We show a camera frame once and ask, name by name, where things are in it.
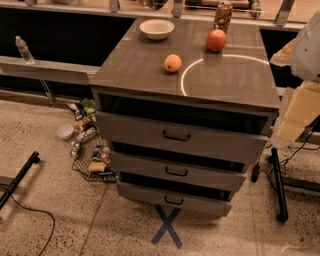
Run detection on black wire basket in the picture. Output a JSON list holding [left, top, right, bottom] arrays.
[[71, 129, 118, 183]]

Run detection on white bowl on cabinet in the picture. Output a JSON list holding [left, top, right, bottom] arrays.
[[140, 19, 175, 41]]

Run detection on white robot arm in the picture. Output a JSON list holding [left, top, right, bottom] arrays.
[[270, 11, 320, 147]]

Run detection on blue tape cross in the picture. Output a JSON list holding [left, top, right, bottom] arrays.
[[151, 205, 183, 249]]

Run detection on brown soda can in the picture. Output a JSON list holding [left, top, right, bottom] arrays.
[[214, 1, 233, 32]]

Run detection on green snack bag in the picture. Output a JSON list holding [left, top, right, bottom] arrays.
[[80, 98, 96, 115]]

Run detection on black left stand leg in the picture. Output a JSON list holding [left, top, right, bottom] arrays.
[[0, 151, 40, 210]]

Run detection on orange fruit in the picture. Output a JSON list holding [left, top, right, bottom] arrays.
[[164, 54, 182, 73]]

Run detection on black floor cable left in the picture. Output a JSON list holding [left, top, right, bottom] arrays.
[[0, 183, 56, 256]]

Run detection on grey drawer cabinet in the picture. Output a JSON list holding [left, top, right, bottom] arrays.
[[90, 19, 279, 204]]

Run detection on small white bowl on floor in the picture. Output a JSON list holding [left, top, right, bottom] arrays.
[[56, 125, 74, 140]]

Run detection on clear plastic water bottle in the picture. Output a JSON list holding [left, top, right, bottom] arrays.
[[15, 36, 34, 64]]

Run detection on black stand leg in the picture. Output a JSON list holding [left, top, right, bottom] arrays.
[[271, 148, 288, 223], [0, 151, 40, 210]]

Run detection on red apple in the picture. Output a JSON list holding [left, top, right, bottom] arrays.
[[206, 29, 227, 52]]

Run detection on black cables right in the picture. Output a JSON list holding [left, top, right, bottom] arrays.
[[250, 128, 320, 194]]

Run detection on grey side shelf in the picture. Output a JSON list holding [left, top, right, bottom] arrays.
[[0, 56, 100, 85]]

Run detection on grey drawer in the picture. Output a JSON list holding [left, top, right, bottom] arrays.
[[111, 152, 246, 192], [96, 111, 267, 164], [117, 181, 232, 217]]

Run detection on bottom grey drawer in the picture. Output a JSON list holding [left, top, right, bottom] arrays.
[[117, 181, 232, 217]]

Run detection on yellow sponge in basket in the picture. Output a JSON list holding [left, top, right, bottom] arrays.
[[88, 162, 105, 172]]

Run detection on black right stand leg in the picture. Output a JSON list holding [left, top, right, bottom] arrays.
[[271, 148, 288, 223]]

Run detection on middle grey drawer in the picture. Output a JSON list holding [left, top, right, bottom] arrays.
[[111, 152, 246, 192]]

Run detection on top grey drawer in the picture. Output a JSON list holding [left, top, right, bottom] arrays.
[[96, 111, 267, 164]]

